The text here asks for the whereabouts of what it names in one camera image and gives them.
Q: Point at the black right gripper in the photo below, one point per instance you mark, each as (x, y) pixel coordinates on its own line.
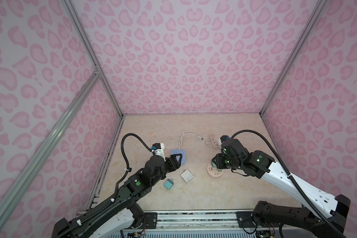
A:
(218, 160)

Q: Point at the white square plug adapter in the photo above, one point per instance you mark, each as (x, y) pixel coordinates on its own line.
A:
(187, 176)

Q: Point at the blue square power strip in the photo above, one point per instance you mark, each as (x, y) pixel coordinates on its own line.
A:
(180, 155)

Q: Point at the aluminium frame profile left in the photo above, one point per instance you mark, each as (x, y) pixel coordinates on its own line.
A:
(58, 116)

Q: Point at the pink round power strip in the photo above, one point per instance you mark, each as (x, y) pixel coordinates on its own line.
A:
(213, 172)

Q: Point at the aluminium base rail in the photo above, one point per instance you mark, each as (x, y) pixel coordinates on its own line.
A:
(192, 224)

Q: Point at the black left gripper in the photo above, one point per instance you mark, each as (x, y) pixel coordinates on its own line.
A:
(169, 163)

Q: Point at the teal plug adapter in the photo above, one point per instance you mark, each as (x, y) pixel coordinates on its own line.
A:
(168, 184)

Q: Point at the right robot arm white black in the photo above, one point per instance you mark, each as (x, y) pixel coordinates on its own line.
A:
(321, 213)

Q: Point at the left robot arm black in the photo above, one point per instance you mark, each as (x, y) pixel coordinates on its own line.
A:
(120, 210)

